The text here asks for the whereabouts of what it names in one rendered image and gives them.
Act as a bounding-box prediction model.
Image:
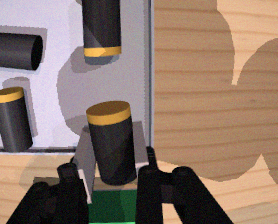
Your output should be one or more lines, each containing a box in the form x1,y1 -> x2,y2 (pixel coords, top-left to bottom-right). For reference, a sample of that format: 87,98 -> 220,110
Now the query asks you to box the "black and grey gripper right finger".
132,121 -> 234,224

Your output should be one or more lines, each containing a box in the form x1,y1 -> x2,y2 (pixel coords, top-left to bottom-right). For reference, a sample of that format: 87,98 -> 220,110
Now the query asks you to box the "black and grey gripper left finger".
6,127 -> 96,224

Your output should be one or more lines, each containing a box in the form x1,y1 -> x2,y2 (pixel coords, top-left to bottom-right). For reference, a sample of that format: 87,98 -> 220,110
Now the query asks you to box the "black battery with yellow band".
0,33 -> 43,71
82,0 -> 122,56
0,87 -> 33,153
86,101 -> 137,186

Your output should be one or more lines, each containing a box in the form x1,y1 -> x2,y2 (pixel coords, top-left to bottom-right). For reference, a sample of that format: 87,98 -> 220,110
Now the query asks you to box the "green open-top box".
88,188 -> 137,224

